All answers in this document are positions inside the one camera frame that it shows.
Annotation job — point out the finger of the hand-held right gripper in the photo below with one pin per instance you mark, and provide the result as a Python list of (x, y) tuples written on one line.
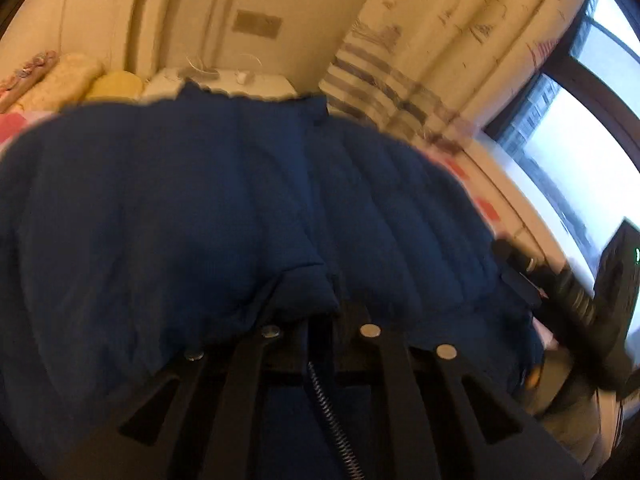
[(520, 265)]

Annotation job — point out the pink checkered blanket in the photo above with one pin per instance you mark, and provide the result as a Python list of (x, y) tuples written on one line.
[(10, 127)]

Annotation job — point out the wall switch plate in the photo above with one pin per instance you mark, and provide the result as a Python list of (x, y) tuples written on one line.
[(257, 24)]

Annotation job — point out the yellow pillow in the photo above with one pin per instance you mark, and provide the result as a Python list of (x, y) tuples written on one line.
[(115, 86)]

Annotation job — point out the blue padded jacket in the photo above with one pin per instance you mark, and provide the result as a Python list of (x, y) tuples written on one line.
[(200, 210)]

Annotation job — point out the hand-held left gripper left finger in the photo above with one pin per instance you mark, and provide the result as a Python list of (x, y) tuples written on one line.
[(292, 347)]

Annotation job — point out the window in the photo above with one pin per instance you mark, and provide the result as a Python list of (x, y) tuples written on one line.
[(575, 150)]

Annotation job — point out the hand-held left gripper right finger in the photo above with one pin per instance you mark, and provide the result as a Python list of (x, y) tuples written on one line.
[(352, 340)]

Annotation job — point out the cream knitted pillow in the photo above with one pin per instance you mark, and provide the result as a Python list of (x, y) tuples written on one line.
[(65, 80)]

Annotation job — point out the white nightstand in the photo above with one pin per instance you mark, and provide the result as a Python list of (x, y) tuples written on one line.
[(265, 85)]

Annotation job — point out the white bed headboard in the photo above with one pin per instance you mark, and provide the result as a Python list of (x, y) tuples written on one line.
[(110, 10)]

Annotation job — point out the colourful floral pillow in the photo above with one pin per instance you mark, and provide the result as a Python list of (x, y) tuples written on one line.
[(25, 70)]

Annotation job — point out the cream printed curtain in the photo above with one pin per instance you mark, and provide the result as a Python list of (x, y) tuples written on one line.
[(450, 35)]

